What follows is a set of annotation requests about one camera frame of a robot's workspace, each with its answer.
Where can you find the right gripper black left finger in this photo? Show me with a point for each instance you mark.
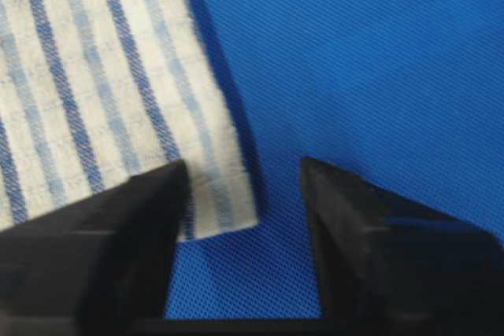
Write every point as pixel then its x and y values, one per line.
pixel 96 267

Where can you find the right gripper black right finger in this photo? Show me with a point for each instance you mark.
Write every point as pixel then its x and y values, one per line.
pixel 387 265

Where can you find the white blue-striped towel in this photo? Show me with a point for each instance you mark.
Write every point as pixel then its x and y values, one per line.
pixel 94 92

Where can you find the blue table mat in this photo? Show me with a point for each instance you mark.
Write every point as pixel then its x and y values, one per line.
pixel 407 93

